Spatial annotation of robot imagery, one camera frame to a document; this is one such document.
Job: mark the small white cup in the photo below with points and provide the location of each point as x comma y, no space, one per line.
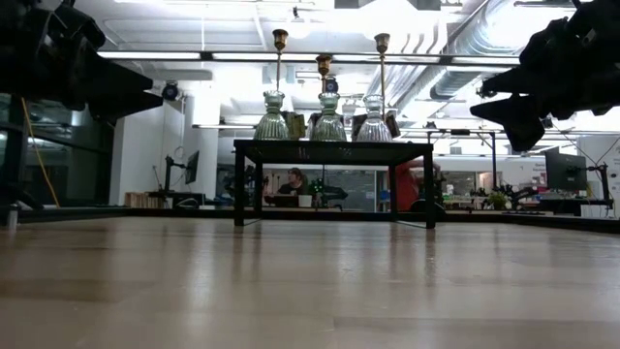
305,201

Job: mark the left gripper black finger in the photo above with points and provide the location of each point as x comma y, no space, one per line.
123,106
121,77

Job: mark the green lit machine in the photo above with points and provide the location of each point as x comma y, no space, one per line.
329,191

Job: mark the overhead light bar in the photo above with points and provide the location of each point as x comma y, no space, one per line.
155,55

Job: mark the black monitor on arm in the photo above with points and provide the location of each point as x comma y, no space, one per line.
193,167
564,172

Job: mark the black aluminium table frame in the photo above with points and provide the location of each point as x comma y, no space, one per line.
97,212

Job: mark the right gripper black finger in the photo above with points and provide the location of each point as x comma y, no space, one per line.
518,121
513,82

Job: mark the clear ribbed glass candle holder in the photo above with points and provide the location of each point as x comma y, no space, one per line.
374,128

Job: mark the small green desk plant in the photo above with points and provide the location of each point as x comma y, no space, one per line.
497,199

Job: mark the green ribbed glass candle holder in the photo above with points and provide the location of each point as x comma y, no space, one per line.
329,127
272,126

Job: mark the tall brass candlestick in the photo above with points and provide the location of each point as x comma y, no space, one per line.
382,41
280,38

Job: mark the wooden slat crate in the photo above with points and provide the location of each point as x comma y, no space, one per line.
140,199

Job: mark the black perforated metal shelf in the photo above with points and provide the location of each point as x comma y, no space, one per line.
334,151

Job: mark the person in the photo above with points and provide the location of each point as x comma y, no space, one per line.
294,183
409,186

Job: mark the short brass candlestick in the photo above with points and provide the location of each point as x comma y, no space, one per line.
323,63

